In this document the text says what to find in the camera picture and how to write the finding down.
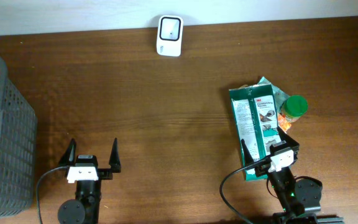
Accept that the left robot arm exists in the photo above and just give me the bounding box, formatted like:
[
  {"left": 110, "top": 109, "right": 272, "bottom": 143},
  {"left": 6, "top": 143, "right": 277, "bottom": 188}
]
[{"left": 58, "top": 139, "right": 121, "bottom": 224}]

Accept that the grey plastic mesh basket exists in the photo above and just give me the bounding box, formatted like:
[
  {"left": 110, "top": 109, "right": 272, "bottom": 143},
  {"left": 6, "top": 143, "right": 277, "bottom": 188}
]
[{"left": 0, "top": 57, "right": 37, "bottom": 218}]

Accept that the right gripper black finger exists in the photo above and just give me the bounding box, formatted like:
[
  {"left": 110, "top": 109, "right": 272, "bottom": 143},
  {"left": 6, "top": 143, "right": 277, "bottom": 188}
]
[
  {"left": 241, "top": 139, "right": 254, "bottom": 170},
  {"left": 278, "top": 127, "right": 300, "bottom": 149}
]

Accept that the orange tissue pack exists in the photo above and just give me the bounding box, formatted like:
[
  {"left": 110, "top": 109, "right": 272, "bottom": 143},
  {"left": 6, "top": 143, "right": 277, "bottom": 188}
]
[{"left": 277, "top": 113, "right": 291, "bottom": 132}]

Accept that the green wipes packet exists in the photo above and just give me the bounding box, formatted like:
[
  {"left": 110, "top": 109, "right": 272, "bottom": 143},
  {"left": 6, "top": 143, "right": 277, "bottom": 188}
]
[{"left": 229, "top": 85, "right": 282, "bottom": 165}]

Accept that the white barcode scanner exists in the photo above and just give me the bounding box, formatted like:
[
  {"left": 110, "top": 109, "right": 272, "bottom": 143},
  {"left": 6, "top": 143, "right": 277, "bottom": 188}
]
[{"left": 156, "top": 15, "right": 183, "bottom": 57}]

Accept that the green lid seasoning jar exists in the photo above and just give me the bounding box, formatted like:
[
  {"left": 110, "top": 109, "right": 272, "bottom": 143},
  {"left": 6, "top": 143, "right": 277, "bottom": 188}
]
[{"left": 281, "top": 95, "right": 308, "bottom": 123}]

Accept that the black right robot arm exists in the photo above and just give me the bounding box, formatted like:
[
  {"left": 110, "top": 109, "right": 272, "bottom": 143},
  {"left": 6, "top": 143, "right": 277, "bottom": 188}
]
[{"left": 240, "top": 129, "right": 344, "bottom": 223}]

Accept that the black left camera cable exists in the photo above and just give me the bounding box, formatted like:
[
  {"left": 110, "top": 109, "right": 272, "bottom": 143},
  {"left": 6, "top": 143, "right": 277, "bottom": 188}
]
[{"left": 35, "top": 166, "right": 71, "bottom": 224}]

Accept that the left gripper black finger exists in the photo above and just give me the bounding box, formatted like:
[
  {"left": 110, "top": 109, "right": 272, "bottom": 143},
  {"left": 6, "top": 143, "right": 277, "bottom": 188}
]
[
  {"left": 109, "top": 138, "right": 121, "bottom": 173},
  {"left": 58, "top": 139, "right": 76, "bottom": 167}
]

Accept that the teal tissue pack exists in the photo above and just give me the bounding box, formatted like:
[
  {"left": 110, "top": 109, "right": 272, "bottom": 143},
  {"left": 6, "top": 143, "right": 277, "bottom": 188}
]
[{"left": 258, "top": 77, "right": 290, "bottom": 113}]

